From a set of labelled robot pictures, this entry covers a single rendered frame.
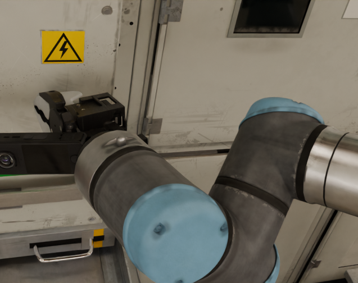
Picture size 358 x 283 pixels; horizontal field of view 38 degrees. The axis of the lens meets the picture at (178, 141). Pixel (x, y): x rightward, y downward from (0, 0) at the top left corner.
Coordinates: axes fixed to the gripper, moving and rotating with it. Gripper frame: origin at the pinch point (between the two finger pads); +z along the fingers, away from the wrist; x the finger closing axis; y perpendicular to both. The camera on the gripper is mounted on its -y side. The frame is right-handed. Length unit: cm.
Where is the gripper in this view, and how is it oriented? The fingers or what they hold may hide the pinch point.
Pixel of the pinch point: (36, 103)
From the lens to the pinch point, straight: 75.4
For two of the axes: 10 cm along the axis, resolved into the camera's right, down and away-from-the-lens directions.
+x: 0.2, -8.8, -4.8
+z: -5.2, -4.2, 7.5
